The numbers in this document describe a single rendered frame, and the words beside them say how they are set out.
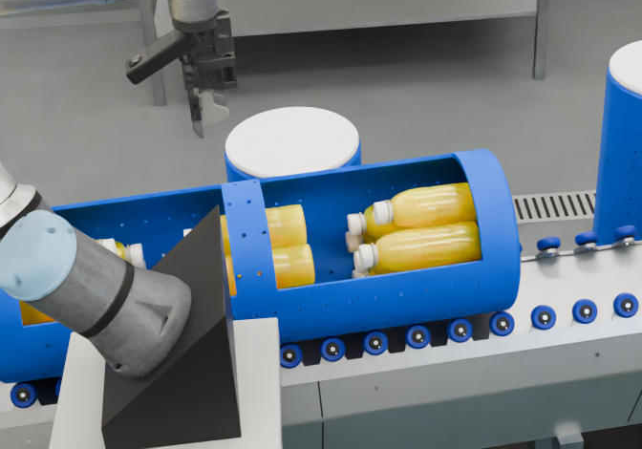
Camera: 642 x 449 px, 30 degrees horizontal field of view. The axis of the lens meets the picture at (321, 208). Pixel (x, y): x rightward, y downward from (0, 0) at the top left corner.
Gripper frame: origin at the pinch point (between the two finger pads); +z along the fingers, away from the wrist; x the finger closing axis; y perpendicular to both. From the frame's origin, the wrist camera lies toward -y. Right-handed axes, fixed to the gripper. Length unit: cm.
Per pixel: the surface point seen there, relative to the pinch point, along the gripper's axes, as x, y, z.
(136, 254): 3.3, -13.0, 24.9
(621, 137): 51, 93, 46
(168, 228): 13.0, -7.2, 27.2
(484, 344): -11, 45, 44
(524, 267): 8, 58, 44
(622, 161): 50, 94, 52
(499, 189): -7, 48, 15
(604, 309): -7, 68, 44
